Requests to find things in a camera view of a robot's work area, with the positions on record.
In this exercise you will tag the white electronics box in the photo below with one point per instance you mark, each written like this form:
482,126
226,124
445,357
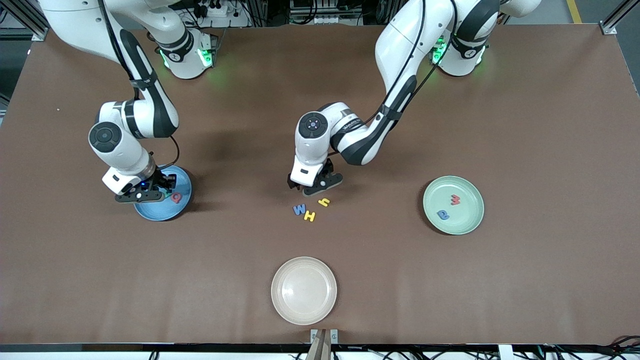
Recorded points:
325,19

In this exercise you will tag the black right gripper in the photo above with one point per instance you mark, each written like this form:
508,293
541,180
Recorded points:
159,178

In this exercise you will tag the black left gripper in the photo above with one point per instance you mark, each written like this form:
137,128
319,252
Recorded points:
327,168

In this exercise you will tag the aluminium frame post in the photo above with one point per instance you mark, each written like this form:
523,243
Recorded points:
612,22
27,20

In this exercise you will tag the blue foam capital W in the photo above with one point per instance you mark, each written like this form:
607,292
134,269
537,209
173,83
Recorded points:
299,210

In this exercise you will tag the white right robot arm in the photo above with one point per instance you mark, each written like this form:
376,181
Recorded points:
120,150

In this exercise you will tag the white power strip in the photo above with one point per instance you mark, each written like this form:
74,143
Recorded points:
215,10

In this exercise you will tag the green plate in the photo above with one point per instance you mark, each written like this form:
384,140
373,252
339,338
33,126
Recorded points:
465,215

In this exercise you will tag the yellow foam capital H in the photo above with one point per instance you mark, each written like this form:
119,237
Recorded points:
309,216

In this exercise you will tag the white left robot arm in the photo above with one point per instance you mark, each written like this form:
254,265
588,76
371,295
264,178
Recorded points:
400,50

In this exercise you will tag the blue foam letter a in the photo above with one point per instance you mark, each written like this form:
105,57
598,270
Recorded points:
440,215

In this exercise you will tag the red foam capital Q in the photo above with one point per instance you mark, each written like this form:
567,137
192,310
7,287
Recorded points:
172,198

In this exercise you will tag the tan wooden stick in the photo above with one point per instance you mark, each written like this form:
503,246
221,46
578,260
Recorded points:
320,350

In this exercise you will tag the yellow foam letter h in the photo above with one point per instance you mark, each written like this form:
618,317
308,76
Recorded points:
324,202

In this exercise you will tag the brown table mat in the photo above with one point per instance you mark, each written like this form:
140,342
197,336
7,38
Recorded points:
75,275

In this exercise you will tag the metal table edge bracket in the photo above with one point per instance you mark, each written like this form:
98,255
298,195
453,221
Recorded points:
334,336

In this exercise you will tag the red foam letter w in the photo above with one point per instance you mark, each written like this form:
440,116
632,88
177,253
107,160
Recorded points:
455,200

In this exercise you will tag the blue plate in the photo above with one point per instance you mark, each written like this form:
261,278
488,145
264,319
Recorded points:
165,211

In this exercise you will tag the white edge tag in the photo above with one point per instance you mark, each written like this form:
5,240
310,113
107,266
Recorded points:
505,352

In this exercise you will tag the beige plate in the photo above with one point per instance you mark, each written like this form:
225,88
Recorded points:
304,291

